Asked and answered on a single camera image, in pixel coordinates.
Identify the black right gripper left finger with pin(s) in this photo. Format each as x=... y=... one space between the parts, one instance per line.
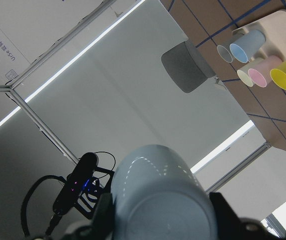
x=103 y=221

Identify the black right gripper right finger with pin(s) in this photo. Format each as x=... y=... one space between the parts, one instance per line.
x=228 y=223

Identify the light blue plastic cup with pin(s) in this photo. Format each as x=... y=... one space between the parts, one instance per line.
x=156 y=196

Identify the pale green plastic cup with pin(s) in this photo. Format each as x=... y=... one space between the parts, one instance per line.
x=243 y=72

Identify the pink plastic cup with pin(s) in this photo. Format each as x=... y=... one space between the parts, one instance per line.
x=260 y=73

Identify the grey plastic cup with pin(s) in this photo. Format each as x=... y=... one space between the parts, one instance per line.
x=223 y=49

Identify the cream plastic tray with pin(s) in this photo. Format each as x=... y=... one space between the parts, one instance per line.
x=273 y=26

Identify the black camera on mount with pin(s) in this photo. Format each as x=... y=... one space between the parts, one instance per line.
x=81 y=189

